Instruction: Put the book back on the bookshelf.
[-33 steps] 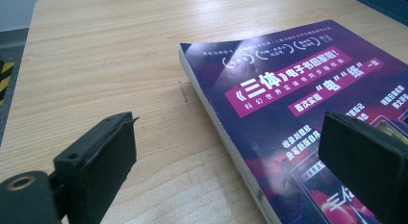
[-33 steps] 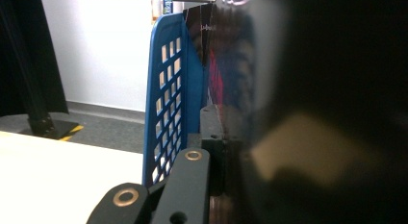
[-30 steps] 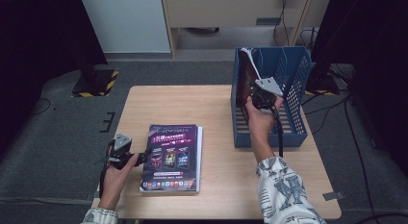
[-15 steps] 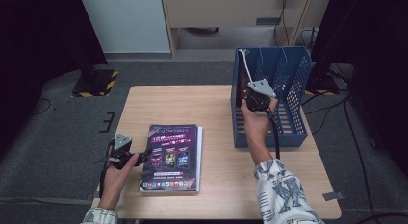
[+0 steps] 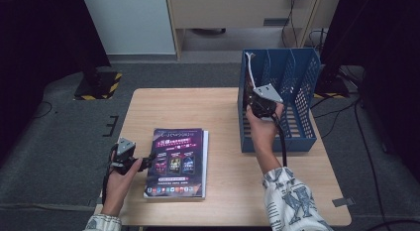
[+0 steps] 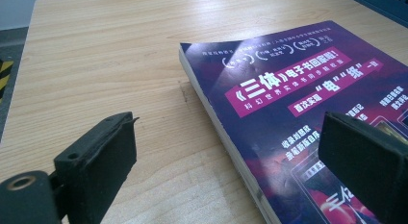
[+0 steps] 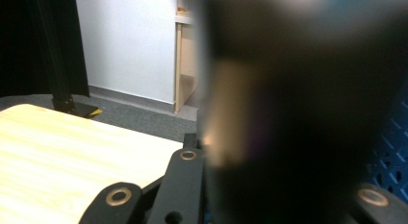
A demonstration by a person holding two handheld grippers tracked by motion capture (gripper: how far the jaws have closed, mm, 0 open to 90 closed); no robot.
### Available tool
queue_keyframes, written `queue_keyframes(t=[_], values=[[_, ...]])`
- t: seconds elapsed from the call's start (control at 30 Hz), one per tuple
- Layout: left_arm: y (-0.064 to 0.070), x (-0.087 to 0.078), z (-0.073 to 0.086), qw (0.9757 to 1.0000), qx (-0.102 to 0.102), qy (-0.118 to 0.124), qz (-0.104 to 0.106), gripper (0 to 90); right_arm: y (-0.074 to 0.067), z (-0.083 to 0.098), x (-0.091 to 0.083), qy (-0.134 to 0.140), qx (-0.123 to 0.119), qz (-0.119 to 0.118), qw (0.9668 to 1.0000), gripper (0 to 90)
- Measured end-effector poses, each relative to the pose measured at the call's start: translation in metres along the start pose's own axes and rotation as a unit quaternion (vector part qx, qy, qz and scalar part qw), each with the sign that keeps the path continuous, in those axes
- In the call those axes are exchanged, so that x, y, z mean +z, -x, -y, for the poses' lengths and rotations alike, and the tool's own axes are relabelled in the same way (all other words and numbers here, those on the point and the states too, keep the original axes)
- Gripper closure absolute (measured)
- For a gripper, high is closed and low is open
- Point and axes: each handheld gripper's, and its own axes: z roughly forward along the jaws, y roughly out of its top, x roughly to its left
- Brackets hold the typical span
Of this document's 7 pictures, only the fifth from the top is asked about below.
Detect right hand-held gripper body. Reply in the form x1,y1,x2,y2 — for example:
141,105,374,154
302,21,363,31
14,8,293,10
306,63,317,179
248,82,284,119

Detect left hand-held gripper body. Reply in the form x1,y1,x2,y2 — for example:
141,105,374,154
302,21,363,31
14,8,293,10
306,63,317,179
110,137,137,175

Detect purple magazine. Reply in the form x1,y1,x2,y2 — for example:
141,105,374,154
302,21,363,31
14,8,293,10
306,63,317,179
143,127,210,200

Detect black and red magazine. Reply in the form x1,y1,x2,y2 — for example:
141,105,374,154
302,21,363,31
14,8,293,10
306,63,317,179
243,52,262,108

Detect blue file rack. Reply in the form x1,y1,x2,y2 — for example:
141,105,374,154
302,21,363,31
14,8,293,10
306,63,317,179
237,48,321,154

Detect person's right hand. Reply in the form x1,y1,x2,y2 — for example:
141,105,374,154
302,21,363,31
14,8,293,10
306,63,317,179
246,102,285,154

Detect person's left hand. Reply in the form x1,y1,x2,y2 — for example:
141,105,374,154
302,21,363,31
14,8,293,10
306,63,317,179
105,157,144,209

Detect black stand with striped base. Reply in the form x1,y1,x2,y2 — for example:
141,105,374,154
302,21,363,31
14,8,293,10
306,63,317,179
312,63,351,100
73,66,123,101

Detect beige office desk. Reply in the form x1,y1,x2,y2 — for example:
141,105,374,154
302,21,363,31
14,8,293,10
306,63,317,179
164,0,343,61

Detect grey tape piece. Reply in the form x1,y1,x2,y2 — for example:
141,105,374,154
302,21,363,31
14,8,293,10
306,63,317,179
331,196,356,208

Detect black curtain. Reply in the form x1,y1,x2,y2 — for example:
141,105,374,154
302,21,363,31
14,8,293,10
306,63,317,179
318,0,420,184
0,0,112,166

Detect left hand-held gripper cable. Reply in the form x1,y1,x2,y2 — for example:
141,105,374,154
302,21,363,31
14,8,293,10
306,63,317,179
101,144,119,205

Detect hand-held gripper cable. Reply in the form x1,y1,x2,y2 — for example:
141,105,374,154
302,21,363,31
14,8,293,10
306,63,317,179
101,144,119,205
270,112,288,169

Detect right hand-held gripper cable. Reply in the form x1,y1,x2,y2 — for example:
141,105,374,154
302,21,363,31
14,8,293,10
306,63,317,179
270,112,288,169

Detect grey desk handle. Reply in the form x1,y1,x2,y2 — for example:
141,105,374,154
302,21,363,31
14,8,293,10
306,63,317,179
262,18,285,27

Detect thin black floor cable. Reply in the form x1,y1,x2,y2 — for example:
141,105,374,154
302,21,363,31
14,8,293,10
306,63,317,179
33,101,53,120

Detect black socket cable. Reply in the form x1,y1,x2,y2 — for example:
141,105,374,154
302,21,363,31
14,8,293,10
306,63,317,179
280,0,299,49

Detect long black floor cable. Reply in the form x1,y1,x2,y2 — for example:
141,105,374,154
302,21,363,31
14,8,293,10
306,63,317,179
354,100,387,224

